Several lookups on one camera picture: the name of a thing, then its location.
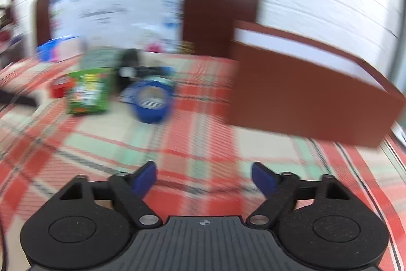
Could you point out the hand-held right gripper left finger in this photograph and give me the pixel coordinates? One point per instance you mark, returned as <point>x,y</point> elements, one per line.
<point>144,179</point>

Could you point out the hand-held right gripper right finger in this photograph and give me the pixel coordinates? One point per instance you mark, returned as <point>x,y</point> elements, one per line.
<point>263,179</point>

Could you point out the blue tape roll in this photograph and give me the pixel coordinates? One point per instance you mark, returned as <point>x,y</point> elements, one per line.
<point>152,117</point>

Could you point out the brown cardboard box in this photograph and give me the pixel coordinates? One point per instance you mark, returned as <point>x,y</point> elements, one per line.
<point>301,93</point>

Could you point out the green snack packet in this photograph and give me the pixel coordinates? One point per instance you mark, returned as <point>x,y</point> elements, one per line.
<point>87,90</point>

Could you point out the small red container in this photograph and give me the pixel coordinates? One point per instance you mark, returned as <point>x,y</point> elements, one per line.
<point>61,87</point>

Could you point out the pale green white packet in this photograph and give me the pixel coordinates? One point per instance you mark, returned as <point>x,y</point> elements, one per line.
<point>98,58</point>

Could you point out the red green plaid blanket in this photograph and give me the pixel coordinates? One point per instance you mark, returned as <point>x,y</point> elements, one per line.
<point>190,144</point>

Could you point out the dark object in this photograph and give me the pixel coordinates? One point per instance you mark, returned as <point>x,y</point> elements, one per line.
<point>129,56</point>

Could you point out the yellow patterned cloth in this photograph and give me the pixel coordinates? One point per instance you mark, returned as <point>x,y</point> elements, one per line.
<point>187,48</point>

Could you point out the small beige cardboard box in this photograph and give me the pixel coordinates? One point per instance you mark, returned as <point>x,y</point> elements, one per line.
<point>71,48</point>

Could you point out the blue tissue pack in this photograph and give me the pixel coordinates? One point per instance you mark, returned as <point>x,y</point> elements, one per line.
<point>47,50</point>

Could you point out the floral printed board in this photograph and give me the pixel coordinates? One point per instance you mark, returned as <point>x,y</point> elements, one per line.
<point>111,13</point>

